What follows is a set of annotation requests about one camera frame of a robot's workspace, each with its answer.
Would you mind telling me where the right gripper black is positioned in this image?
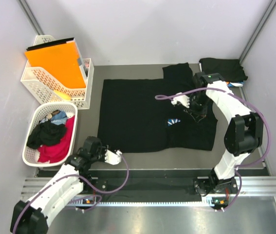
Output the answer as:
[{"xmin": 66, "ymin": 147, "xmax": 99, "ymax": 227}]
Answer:
[{"xmin": 184, "ymin": 94, "xmax": 210, "ymax": 122}]

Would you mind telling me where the black t shirt flower print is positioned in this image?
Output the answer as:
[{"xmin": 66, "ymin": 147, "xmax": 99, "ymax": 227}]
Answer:
[{"xmin": 97, "ymin": 63, "xmax": 217, "ymax": 153}]

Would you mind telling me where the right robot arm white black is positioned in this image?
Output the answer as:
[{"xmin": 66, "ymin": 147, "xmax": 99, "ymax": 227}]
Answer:
[{"xmin": 186, "ymin": 72, "xmax": 264, "ymax": 196}]

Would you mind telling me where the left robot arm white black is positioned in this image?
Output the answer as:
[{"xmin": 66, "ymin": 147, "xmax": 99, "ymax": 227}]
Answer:
[{"xmin": 10, "ymin": 136, "xmax": 110, "ymax": 234}]

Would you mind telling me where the folded black t shirt stack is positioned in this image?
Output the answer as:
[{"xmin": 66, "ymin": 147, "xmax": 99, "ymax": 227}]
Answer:
[{"xmin": 199, "ymin": 58, "xmax": 248, "ymax": 87}]

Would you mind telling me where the red garment in basket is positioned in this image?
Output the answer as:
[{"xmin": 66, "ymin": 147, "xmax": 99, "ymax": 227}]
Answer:
[{"xmin": 38, "ymin": 116, "xmax": 75, "ymax": 163}]

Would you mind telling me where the blue garment in basket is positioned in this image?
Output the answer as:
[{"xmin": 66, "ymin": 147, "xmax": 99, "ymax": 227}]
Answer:
[{"xmin": 40, "ymin": 110, "xmax": 68, "ymax": 125}]

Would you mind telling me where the black garment in basket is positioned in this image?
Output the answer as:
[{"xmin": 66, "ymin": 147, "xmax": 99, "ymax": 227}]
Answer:
[{"xmin": 26, "ymin": 121, "xmax": 67, "ymax": 149}]

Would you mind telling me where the white oval laundry basket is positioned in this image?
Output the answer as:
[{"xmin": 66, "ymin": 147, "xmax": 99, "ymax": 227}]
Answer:
[{"xmin": 22, "ymin": 102, "xmax": 78, "ymax": 167}]

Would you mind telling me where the white perforated file organizer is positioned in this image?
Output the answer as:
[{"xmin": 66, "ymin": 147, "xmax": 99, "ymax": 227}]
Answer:
[{"xmin": 20, "ymin": 35, "xmax": 94, "ymax": 109}]

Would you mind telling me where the orange folder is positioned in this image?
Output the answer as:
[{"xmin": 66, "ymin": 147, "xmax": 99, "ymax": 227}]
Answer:
[{"xmin": 24, "ymin": 39, "xmax": 87, "ymax": 89}]

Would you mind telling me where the black folder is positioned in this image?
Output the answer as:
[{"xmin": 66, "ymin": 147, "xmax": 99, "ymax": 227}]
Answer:
[{"xmin": 26, "ymin": 38, "xmax": 74, "ymax": 51}]

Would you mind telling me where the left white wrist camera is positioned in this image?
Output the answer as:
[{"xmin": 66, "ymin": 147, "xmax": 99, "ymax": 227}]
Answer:
[{"xmin": 104, "ymin": 149, "xmax": 122, "ymax": 165}]

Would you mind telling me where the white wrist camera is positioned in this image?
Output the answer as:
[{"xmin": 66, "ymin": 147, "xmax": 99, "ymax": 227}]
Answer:
[
  {"xmin": 104, "ymin": 149, "xmax": 122, "ymax": 165},
  {"xmin": 171, "ymin": 93, "xmax": 190, "ymax": 108}
]

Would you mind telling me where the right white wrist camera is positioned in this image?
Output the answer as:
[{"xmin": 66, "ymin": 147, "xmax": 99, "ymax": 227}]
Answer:
[{"xmin": 171, "ymin": 93, "xmax": 190, "ymax": 108}]

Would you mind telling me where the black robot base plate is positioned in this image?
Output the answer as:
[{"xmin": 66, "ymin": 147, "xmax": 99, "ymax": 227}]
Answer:
[{"xmin": 64, "ymin": 169, "xmax": 240, "ymax": 203}]

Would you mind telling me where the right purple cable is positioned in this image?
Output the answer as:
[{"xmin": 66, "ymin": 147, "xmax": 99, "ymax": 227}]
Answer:
[{"xmin": 154, "ymin": 87, "xmax": 272, "ymax": 212}]

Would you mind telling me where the aluminium frame rail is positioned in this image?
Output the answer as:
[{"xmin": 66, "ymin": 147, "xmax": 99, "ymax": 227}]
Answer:
[{"xmin": 20, "ymin": 175, "xmax": 276, "ymax": 208}]

